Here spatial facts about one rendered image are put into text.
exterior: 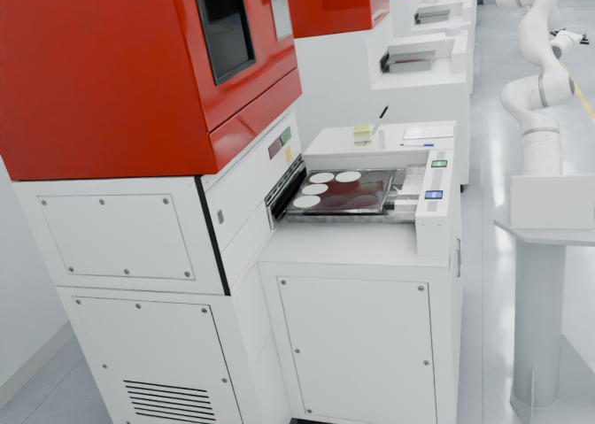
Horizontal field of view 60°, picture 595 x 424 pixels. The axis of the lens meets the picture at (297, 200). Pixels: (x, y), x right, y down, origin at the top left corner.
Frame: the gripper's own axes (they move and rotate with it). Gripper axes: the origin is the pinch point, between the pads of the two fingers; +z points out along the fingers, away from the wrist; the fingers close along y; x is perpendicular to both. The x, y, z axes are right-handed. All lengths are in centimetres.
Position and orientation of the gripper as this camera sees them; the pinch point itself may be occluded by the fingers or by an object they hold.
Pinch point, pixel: (574, 34)
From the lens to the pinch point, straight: 279.8
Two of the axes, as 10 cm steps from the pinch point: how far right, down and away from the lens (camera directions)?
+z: 6.1, -4.7, 6.4
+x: 0.7, -7.8, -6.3
